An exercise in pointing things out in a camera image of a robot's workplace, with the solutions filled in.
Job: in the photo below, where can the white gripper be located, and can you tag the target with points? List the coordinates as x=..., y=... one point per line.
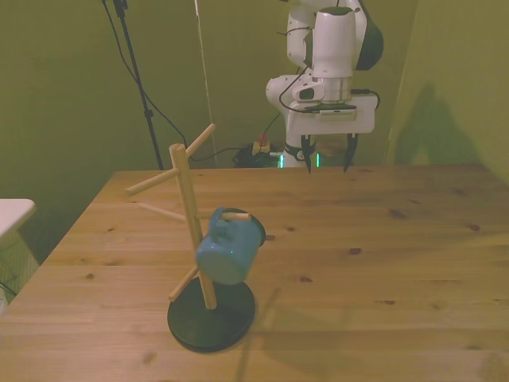
x=362, y=119

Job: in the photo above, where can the blue enamel mug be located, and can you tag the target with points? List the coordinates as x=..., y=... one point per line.
x=222, y=254

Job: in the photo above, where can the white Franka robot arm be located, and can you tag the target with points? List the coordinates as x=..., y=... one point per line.
x=334, y=40

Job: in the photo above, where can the wooden mug tree black base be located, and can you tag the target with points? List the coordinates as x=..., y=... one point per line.
x=191, y=330

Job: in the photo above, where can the emergency stop button box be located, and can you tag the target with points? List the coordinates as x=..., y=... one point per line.
x=261, y=145

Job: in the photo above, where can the black controller box green light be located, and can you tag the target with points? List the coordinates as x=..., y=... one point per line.
x=254, y=159

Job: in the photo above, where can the thin white vertical pole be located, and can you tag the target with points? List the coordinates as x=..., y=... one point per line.
x=204, y=71

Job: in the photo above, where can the black tripod stand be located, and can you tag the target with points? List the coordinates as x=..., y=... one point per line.
x=137, y=75

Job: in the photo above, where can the white furniture piece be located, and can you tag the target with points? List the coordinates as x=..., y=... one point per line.
x=12, y=215

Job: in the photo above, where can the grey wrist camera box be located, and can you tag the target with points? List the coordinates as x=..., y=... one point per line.
x=338, y=112

